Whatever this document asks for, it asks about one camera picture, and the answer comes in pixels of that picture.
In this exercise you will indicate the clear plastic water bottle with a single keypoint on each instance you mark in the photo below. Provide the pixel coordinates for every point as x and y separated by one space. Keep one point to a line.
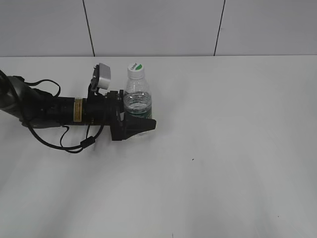
137 97

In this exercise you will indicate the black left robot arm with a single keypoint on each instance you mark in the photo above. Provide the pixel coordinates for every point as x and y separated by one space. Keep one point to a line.
41 109

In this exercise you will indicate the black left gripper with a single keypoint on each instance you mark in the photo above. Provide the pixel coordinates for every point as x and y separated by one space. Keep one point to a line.
108 110

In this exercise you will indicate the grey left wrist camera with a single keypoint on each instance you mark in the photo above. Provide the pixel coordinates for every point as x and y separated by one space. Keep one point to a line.
101 77

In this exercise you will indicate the white green bottle cap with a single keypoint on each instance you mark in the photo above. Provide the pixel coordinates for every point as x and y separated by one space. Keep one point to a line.
135 70

